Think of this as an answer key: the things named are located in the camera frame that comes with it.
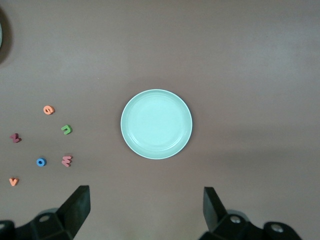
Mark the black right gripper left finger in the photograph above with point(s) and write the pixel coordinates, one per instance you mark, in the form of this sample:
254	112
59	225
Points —
72	212

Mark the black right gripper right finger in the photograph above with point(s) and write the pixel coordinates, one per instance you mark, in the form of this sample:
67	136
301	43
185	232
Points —
217	217

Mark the pink foam letter w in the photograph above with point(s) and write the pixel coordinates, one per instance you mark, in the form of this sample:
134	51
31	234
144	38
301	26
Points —
67	161

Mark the green foam letter u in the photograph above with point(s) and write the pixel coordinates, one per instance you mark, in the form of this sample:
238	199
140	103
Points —
64	128

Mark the orange foam letter e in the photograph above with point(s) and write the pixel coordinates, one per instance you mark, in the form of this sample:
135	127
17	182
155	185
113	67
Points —
45	110

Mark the blue foam letter o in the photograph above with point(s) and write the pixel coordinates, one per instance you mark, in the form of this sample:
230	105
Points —
37	162

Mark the orange foam letter v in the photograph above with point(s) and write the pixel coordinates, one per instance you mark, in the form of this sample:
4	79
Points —
13	183

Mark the dark red foam letter z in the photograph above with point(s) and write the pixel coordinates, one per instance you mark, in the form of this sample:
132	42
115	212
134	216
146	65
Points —
15	138

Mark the green plate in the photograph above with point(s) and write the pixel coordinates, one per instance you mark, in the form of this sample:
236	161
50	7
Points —
156	125

